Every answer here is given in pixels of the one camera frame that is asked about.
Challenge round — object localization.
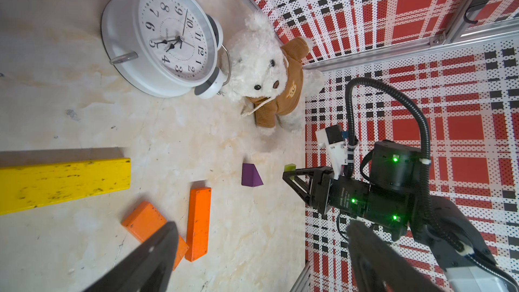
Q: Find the white alarm clock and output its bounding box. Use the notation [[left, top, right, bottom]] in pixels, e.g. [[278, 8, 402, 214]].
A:
[[101, 0, 230, 99]]

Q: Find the purple triangle block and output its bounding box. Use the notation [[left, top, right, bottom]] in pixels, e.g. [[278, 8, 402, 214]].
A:
[[241, 163, 264, 187]]

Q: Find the orange trapezoid block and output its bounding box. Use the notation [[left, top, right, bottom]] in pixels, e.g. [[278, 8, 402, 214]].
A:
[[121, 201, 190, 271]]

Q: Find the white teddy bear brown hoodie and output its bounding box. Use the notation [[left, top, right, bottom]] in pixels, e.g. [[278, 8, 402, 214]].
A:
[[222, 12, 324, 135]]

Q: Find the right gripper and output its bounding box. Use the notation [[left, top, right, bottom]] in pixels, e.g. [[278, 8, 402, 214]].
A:
[[282, 141, 421, 239]]

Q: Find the orange rectangular block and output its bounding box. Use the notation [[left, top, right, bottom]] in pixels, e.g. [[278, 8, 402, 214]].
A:
[[185, 187, 212, 262]]

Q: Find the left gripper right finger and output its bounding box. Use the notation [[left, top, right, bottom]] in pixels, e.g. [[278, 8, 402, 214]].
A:
[[347, 220, 440, 291]]

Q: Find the green half-cylinder block top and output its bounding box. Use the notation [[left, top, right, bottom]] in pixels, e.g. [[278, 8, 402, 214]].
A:
[[284, 164, 297, 172]]

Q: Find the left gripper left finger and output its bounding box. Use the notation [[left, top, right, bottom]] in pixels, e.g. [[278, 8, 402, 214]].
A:
[[86, 222, 179, 291]]

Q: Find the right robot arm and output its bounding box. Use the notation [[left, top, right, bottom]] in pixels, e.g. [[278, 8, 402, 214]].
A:
[[282, 78, 518, 291]]

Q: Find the yellow long block top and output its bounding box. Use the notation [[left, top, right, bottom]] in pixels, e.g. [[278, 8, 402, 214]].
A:
[[1, 158, 132, 215]]

